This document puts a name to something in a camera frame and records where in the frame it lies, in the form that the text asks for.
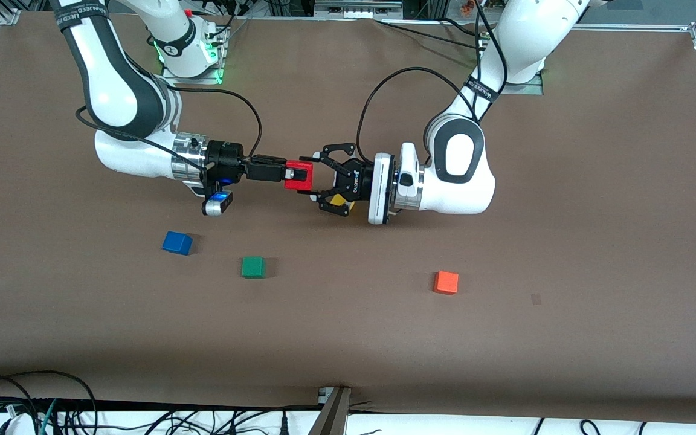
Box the black table cable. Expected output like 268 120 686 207
375 17 488 53

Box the orange cube block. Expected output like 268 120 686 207
433 270 460 296

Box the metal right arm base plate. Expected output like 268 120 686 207
160 27 228 85

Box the aluminium frame rail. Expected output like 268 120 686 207
572 22 693 31

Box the green cube block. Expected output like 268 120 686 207
240 256 266 280

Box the black looped cable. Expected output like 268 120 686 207
0 370 98 435

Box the green cable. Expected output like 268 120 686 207
39 399 59 435

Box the black right arm strap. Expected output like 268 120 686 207
53 2 111 33

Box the black left arm strap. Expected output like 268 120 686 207
462 77 501 105

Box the blue cube block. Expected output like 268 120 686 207
162 231 194 256

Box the metal bracket post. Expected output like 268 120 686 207
308 387 352 435

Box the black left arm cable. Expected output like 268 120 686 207
356 0 509 149

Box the red cube block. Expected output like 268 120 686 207
283 159 315 193

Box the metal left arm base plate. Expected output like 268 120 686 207
501 68 546 96

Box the white power strip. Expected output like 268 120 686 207
315 0 404 19

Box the black arm strap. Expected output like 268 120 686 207
462 77 501 105
53 2 111 33

